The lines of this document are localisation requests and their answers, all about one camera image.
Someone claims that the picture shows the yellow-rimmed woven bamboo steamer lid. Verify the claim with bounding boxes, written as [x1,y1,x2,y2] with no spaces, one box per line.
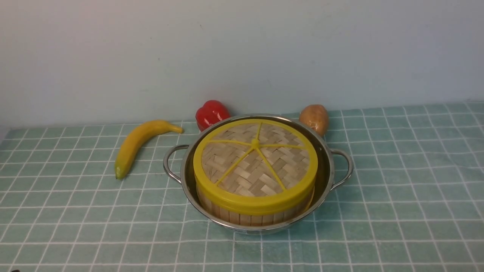
[192,118,318,216]

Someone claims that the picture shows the red bell pepper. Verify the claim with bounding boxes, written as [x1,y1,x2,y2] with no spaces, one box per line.
[195,100,231,131]

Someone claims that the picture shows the green checked tablecloth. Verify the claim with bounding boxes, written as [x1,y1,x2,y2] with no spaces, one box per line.
[0,103,484,272]

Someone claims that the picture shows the yellow banana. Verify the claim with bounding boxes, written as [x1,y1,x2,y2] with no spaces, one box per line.
[114,119,183,180]

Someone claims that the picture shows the stainless steel two-handled pot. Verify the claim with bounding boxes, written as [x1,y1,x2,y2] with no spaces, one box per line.
[163,114,354,235]

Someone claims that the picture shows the yellow-rimmed bamboo steamer basket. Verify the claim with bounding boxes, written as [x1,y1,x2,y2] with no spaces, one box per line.
[197,186,314,227]

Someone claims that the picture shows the brown potato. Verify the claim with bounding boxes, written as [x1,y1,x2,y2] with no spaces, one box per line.
[299,104,330,137]

